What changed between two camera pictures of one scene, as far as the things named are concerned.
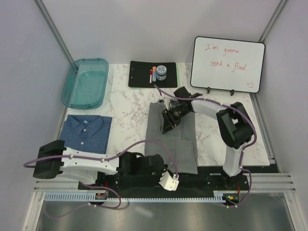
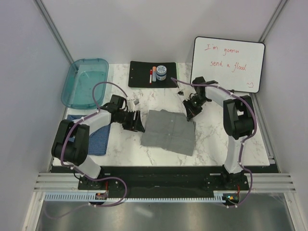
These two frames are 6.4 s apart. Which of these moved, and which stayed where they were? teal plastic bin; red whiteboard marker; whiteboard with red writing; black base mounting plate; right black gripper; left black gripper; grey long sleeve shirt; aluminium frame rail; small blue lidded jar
Moved: left black gripper; grey long sleeve shirt; right black gripper
Stayed: teal plastic bin; red whiteboard marker; small blue lidded jar; whiteboard with red writing; aluminium frame rail; black base mounting plate
